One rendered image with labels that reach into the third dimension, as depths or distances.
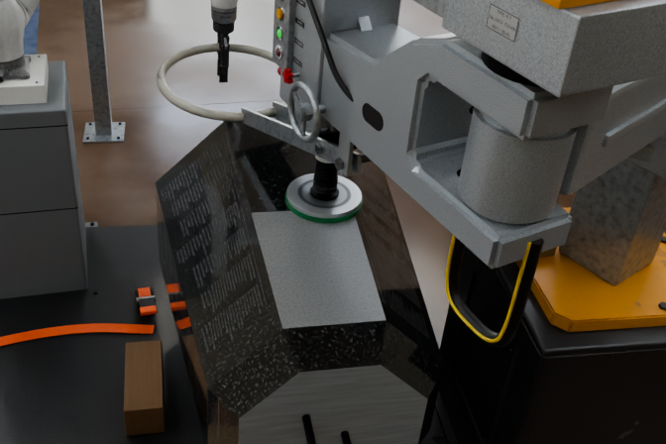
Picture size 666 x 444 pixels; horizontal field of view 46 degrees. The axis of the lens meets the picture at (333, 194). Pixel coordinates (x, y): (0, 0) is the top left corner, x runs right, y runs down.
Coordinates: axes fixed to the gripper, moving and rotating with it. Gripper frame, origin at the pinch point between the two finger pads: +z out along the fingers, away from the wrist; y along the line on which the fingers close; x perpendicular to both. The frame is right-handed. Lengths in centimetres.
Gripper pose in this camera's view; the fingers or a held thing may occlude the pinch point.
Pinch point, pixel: (222, 70)
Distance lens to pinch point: 292.6
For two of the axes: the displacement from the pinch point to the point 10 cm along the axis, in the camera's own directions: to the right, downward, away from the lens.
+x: 9.6, -0.8, 2.7
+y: 2.6, 6.1, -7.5
